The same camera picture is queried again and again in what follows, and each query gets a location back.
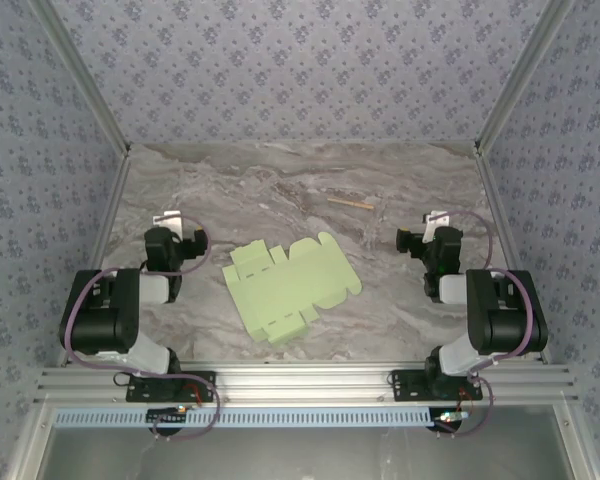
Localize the slotted blue-grey cable duct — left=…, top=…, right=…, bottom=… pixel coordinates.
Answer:
left=53, top=406, right=435, bottom=429

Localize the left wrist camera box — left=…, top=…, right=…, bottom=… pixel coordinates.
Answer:
left=152, top=211, right=185, bottom=236

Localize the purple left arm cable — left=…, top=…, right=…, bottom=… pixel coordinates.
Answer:
left=61, top=214, right=223, bottom=442

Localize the light green paper box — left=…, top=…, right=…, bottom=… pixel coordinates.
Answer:
left=222, top=232, right=362, bottom=347

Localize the aluminium left table side rail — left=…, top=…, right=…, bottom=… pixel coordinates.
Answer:
left=57, top=149, right=132, bottom=369

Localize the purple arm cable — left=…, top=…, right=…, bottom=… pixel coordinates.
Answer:
left=61, top=214, right=223, bottom=442
left=428, top=209, right=539, bottom=441

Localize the aluminium frame post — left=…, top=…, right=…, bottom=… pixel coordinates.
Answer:
left=29, top=0, right=132, bottom=154
left=473, top=0, right=577, bottom=154

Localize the aluminium mounting rail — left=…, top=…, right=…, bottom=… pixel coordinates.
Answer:
left=34, top=363, right=579, bottom=404

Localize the grey metal panel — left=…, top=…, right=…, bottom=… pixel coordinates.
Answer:
left=44, top=425, right=576, bottom=480

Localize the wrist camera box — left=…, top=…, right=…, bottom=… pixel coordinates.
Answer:
left=152, top=211, right=185, bottom=236
left=422, top=209, right=452, bottom=242

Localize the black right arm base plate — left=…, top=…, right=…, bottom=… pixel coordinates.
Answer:
left=390, top=369, right=484, bottom=404

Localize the aluminium right table side rail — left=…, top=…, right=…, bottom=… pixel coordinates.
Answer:
left=473, top=149, right=552, bottom=364

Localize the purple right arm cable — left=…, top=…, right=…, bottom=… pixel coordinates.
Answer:
left=428, top=209, right=539, bottom=441

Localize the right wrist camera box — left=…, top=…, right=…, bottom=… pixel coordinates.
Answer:
left=422, top=209, right=452, bottom=242

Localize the small wooden stick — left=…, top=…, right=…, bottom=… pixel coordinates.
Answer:
left=327, top=196, right=374, bottom=211

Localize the aluminium left frame post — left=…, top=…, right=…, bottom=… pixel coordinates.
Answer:
left=29, top=0, right=132, bottom=154

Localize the aluminium table side rail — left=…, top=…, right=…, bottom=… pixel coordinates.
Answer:
left=473, top=149, right=552, bottom=364
left=57, top=149, right=132, bottom=369

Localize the aluminium right frame post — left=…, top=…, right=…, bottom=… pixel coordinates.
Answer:
left=473, top=0, right=577, bottom=154

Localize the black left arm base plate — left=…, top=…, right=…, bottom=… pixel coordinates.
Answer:
left=125, top=370, right=218, bottom=404

